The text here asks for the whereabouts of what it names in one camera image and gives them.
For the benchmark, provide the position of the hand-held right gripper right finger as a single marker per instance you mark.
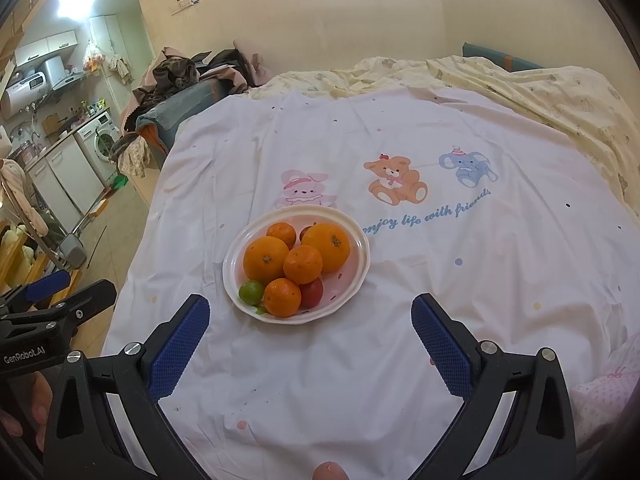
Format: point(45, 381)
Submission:
point(442, 345)

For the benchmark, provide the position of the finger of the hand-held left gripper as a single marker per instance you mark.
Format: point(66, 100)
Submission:
point(90, 295)
point(47, 282)

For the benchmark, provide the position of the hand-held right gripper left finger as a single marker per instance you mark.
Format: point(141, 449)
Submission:
point(180, 342)

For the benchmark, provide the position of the green grape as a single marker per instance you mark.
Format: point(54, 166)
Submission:
point(251, 291)

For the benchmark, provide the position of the small mandarin orange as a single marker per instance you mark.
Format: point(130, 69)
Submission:
point(282, 297)
point(302, 264)
point(281, 232)

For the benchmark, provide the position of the large orange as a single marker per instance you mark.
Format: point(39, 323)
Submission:
point(330, 247)
point(262, 260)

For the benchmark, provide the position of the pink strawberry pattern plate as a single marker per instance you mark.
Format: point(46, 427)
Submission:
point(345, 280)

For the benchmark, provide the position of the red cherry tomato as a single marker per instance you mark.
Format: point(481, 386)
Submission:
point(305, 234)
point(315, 294)

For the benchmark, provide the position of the person's left hand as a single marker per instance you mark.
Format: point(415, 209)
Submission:
point(42, 395)

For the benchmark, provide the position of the person's right hand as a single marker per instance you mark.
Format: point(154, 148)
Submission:
point(329, 471)

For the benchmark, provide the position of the yellow wooden chair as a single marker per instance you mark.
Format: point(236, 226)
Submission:
point(17, 260)

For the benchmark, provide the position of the white cartoon animal blanket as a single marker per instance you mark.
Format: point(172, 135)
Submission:
point(400, 335)

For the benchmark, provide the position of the beige hanging clothing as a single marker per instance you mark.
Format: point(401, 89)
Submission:
point(15, 185)

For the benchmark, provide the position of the white base cabinet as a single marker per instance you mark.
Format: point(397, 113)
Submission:
point(62, 177)

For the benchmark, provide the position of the green dustpan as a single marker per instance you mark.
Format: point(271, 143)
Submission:
point(118, 182)

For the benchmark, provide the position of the floral cloth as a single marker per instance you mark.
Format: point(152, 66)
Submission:
point(132, 155)

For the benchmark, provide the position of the white washing machine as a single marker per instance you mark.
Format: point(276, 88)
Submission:
point(100, 142)

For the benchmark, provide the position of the pink dotted cloth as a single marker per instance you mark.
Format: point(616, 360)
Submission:
point(610, 385)

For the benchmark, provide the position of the white water heater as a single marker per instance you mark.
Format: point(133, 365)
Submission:
point(22, 95)

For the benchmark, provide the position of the metal range hood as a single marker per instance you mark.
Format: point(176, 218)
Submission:
point(55, 69)

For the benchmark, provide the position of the hanging beige cloth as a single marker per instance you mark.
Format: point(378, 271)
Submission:
point(119, 67)

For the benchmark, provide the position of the hanging plastic bag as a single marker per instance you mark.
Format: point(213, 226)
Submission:
point(92, 57)

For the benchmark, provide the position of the white upper kitchen cabinets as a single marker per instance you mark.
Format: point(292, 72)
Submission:
point(47, 46)

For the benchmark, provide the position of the pile of dark clothes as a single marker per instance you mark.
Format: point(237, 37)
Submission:
point(175, 72)

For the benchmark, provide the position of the tall white cabinet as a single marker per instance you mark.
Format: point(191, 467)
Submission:
point(106, 30)

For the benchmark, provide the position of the pale yellow printed quilt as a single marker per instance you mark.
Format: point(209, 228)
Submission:
point(550, 90)

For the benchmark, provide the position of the ceiling light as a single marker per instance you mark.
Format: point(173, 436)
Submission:
point(75, 0)

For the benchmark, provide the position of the teal headboard cushion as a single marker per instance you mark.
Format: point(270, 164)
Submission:
point(485, 54)

